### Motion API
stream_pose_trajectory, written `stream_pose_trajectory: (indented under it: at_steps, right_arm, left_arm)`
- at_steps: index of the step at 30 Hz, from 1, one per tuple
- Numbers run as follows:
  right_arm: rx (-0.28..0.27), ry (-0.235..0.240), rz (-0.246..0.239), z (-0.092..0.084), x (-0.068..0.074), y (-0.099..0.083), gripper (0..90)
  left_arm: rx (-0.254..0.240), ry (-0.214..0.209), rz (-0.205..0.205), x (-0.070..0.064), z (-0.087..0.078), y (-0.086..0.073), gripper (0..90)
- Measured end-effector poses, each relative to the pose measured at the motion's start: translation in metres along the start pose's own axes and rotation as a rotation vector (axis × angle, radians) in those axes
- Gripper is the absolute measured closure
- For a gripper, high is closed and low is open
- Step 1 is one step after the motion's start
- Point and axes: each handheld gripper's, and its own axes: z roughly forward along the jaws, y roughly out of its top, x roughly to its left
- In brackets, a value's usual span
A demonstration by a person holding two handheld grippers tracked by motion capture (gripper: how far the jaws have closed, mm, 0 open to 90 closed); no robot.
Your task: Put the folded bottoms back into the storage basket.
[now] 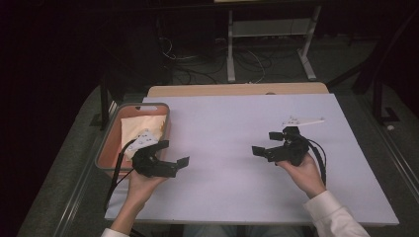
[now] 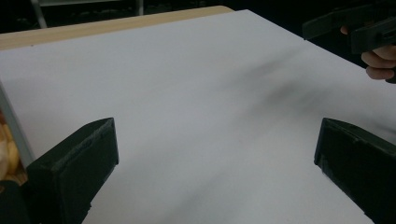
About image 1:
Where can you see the small white round object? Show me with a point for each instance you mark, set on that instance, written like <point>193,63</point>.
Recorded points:
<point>390,127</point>

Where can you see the cream yellow garment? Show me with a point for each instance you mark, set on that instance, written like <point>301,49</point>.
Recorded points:
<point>141,126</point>

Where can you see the pink plastic basket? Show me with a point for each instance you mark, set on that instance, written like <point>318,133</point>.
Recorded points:
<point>110,144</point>

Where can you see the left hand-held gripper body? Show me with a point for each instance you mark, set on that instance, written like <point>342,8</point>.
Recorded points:
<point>148,164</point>

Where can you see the dark metal stand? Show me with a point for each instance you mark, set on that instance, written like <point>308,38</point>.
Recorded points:
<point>104,102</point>
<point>378,82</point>

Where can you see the person's right hand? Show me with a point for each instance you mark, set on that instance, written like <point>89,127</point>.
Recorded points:
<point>306,177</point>

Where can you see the white metal table frame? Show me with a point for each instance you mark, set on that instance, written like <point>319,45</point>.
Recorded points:
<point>230,46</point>

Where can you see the person's left hand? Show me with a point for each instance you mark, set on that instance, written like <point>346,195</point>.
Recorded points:
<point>141,187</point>

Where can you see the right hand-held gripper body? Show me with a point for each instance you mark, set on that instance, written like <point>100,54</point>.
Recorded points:
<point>293,148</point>

